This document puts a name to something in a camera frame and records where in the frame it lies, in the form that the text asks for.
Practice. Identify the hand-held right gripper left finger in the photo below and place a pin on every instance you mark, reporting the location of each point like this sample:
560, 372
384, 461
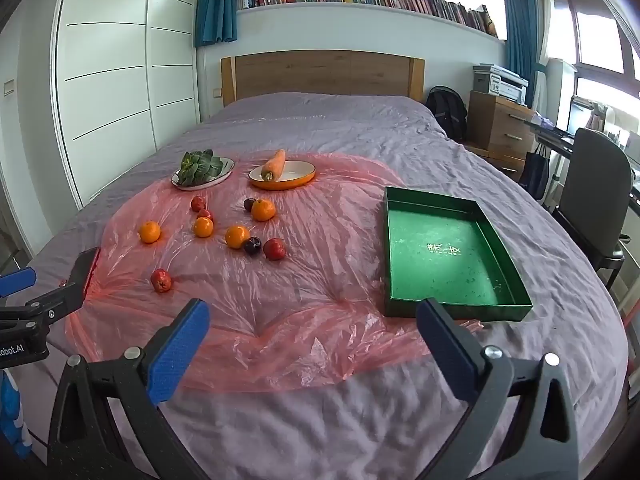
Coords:
182, 345

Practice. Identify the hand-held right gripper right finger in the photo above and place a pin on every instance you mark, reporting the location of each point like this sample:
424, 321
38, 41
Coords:
445, 340

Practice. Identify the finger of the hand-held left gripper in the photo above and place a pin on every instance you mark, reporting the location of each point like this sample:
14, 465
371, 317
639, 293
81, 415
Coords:
75, 285
15, 281

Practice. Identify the red plum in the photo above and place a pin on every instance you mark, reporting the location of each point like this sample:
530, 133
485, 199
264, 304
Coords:
206, 214
274, 249
161, 280
198, 203

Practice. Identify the green tray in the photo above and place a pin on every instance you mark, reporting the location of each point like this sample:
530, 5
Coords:
440, 260

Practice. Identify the orange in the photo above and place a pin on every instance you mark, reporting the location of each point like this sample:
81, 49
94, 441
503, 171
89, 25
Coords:
203, 227
237, 236
263, 210
149, 232

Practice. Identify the dark purple plum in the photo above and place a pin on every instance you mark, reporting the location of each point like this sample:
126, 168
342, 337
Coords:
252, 246
248, 204

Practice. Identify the person's left hand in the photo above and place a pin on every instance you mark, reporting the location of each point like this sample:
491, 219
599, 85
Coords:
11, 415

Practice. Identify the pink plastic sheet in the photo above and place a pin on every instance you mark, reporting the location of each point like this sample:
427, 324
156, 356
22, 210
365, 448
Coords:
320, 270

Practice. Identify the green bok choy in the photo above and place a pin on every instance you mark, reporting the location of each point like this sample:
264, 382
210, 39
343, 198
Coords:
200, 166

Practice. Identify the white plate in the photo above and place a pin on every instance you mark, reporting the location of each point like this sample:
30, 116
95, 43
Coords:
226, 166

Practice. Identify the dark blue bag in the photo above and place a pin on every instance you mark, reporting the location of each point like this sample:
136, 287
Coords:
534, 175

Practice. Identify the white wardrobe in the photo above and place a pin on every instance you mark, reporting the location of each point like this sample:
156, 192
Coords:
110, 85

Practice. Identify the carrot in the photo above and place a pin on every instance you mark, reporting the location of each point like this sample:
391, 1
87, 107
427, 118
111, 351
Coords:
275, 164

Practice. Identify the orange dish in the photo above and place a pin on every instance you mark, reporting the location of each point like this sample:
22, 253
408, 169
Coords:
297, 172

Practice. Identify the wooden dresser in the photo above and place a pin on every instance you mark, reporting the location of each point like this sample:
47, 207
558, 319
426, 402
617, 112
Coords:
495, 130

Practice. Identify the grey chair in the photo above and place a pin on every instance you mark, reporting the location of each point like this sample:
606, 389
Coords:
597, 180

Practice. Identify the black backpack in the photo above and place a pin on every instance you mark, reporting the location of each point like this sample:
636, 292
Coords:
447, 112

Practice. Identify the glass desk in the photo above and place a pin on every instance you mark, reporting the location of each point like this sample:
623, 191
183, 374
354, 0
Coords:
550, 132

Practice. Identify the bed with purple sheet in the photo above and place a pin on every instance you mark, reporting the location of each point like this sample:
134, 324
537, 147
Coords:
350, 125

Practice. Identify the white printer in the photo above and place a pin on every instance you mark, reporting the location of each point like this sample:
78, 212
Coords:
500, 82

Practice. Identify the wooden headboard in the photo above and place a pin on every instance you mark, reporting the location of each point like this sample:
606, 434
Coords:
325, 75

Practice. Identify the blue curtain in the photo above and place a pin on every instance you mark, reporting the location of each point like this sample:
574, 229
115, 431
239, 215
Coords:
520, 35
215, 5

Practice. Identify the side window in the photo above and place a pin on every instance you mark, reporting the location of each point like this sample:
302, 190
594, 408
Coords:
600, 35

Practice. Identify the wall switch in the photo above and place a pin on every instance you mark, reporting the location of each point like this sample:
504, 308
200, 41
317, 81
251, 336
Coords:
8, 87

